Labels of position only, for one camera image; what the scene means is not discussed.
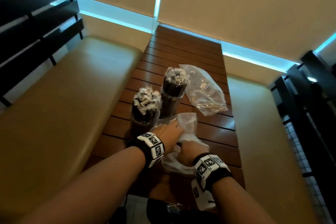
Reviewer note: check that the person's right hand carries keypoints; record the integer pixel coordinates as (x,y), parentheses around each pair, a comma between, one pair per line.
(193,151)

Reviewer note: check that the person's left hand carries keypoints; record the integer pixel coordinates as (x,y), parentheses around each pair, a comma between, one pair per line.
(168,134)

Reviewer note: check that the clear plastic zip bag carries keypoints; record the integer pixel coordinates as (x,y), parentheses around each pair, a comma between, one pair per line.
(173,163)
(204,95)

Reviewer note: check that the transparent plastic cup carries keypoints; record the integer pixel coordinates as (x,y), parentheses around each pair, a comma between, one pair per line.
(169,105)
(141,126)

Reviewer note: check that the person's right forearm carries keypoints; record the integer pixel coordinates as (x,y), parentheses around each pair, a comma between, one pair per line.
(236,202)

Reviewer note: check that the person's left forearm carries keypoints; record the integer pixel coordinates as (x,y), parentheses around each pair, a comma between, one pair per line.
(86,192)

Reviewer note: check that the black wristband with white markers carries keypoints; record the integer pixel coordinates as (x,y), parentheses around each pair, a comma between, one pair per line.
(139,145)
(221,175)

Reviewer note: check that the crumpled clear wrapper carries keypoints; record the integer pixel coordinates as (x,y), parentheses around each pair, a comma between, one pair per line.
(174,206)

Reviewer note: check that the beige padded bench seat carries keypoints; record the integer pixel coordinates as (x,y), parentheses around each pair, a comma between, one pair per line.
(262,139)
(65,105)

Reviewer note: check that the black slatted bench backrest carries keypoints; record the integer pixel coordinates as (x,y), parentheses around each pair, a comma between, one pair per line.
(309,105)
(26,34)

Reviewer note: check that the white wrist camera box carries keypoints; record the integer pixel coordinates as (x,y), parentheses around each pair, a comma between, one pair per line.
(203,200)

